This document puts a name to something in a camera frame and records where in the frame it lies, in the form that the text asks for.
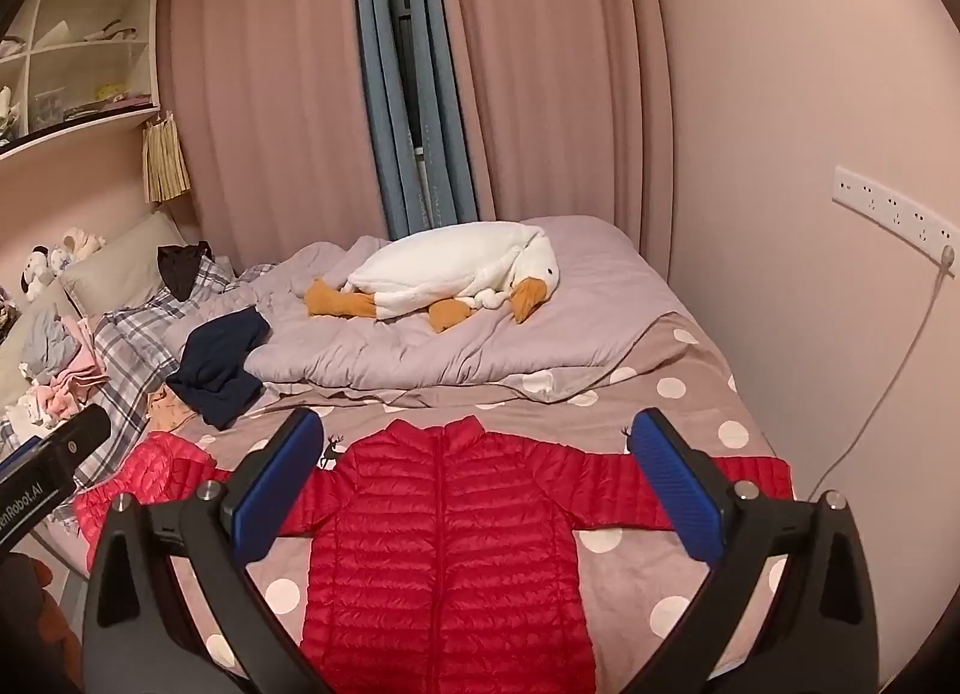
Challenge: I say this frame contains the dark brown garment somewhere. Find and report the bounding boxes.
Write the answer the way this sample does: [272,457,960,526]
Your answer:
[156,241,215,303]

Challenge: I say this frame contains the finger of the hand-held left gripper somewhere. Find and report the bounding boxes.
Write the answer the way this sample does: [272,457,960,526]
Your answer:
[41,405,112,476]

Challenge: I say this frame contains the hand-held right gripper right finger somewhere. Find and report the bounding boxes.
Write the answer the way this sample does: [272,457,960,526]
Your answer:
[626,407,880,694]

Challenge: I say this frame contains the polka dot bed sheet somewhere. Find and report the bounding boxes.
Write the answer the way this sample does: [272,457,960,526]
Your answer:
[52,311,796,694]

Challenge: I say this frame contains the grey blue garment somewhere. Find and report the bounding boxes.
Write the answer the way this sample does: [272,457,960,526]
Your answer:
[19,304,83,374]

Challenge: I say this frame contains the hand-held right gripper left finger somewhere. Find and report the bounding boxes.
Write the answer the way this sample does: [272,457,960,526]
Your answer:
[81,407,331,694]

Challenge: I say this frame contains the black and white plush dog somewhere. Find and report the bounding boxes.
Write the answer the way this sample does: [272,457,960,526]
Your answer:
[19,244,76,303]

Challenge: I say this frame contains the white power cable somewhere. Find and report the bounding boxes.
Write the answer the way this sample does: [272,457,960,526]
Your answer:
[806,244,947,504]

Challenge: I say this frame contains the navy blue garment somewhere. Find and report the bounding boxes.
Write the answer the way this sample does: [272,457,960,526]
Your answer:
[165,309,272,431]

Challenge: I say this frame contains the grey plaid cloth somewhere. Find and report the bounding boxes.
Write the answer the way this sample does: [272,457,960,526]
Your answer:
[0,255,260,515]

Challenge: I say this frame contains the pink curtain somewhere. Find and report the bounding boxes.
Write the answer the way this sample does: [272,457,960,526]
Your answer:
[431,0,676,282]
[157,0,391,282]

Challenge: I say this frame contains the white shelf unit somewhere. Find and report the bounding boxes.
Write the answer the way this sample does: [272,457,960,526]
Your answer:
[0,0,162,162]

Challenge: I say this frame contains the white goose plush toy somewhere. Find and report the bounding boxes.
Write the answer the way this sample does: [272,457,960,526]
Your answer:
[304,221,562,332]

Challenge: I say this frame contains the lilac duvet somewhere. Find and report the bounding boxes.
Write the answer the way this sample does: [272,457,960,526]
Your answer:
[169,216,676,410]

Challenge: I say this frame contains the peach garment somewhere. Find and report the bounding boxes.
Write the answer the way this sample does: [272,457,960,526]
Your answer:
[146,385,197,434]

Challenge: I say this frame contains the pink clothes pile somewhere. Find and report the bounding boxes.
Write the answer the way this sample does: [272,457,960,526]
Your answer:
[30,315,110,425]

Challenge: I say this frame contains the beige pillow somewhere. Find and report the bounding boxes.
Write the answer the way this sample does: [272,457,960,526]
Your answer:
[58,212,187,320]

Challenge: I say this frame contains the blue curtain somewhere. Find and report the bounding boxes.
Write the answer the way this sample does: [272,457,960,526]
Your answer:
[349,0,481,241]

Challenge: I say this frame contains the yellow striped hanging cloth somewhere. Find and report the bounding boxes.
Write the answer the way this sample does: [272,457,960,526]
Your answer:
[142,112,192,204]

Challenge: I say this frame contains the white wall power strip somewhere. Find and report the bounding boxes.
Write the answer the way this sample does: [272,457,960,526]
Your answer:
[832,164,959,264]

